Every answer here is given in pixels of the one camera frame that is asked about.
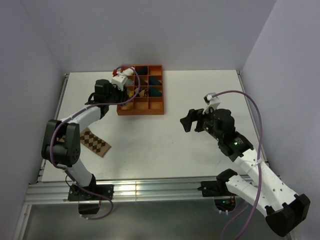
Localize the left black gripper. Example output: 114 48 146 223
106 82 130 107

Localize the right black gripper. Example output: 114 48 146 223
180 104 223 141

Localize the tan sock with maroon cuff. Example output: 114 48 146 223
119 102 133 111

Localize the brown argyle sock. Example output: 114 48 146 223
55 127 111 160

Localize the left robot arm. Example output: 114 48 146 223
41 76 129 200

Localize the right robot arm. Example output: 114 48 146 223
180 107 311 237

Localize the grey rolled sock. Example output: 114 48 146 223
125 78 134 86

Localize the white rolled sock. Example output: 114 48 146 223
122 67 135 76

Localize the argyle rolled sock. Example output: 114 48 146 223
134 87 149 98

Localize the dark brown rolled sock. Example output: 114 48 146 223
135 75 148 86

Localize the dark green rolled sock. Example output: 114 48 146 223
135 66 149 76

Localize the orange wooden compartment tray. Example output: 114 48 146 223
116 64 165 116

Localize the teal rolled sock lower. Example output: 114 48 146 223
148 87 163 98

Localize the teal rolled sock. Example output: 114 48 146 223
148 87 163 98
148 75 162 86

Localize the teal rolled sock upper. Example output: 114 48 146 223
148 75 162 86

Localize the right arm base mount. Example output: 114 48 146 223
197 180 235 197

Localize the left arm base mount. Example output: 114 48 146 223
67 184 114 220

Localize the aluminium table frame rail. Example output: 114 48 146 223
23 176 216 205

